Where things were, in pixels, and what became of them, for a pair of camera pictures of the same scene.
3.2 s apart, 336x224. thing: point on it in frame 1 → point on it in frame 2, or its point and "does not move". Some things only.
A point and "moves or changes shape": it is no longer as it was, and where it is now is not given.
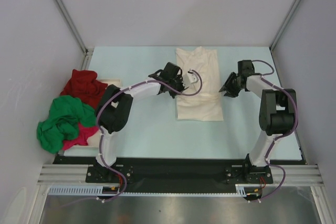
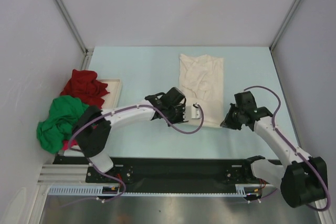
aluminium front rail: x=304 y=174 does not move
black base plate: x=181 y=170 does not move
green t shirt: x=66 y=113 does not move
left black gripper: x=179 y=78 → x=181 y=108
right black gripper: x=230 y=92 → x=228 y=122
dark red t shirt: x=83 y=84 does not move
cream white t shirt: x=206 y=104 moves or changes shape
